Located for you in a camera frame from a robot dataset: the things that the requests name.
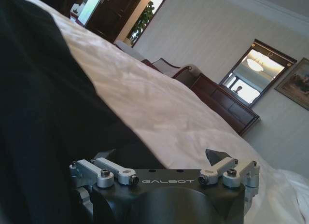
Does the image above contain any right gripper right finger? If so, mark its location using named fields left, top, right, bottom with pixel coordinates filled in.
left=197, top=148, right=260, bottom=189

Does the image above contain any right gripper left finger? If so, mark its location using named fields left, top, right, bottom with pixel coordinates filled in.
left=69, top=148, right=139, bottom=189

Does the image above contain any dark wooden bed footboard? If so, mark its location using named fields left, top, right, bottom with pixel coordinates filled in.
left=171, top=64, right=260, bottom=138

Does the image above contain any white bed duvet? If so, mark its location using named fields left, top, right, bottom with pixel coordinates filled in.
left=9, top=0, right=309, bottom=224

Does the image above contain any black garment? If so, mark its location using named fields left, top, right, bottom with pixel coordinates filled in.
left=0, top=0, right=165, bottom=224

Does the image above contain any framed landscape painting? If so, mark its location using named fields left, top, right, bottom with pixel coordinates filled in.
left=274, top=57, right=309, bottom=104

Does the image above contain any grey upholstered armchair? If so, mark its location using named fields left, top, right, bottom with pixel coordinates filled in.
left=113, top=39, right=184, bottom=76

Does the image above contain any dark wooden wardrobe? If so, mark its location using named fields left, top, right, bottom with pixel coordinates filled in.
left=84, top=0, right=155, bottom=43

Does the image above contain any green potted plant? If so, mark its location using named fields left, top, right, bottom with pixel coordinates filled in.
left=130, top=0, right=155, bottom=40

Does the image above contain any flat television screen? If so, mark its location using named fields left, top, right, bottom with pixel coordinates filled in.
left=77, top=0, right=107, bottom=26

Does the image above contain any dark framed wall mirror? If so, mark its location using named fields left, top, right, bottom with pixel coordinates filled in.
left=219, top=38, right=297, bottom=109

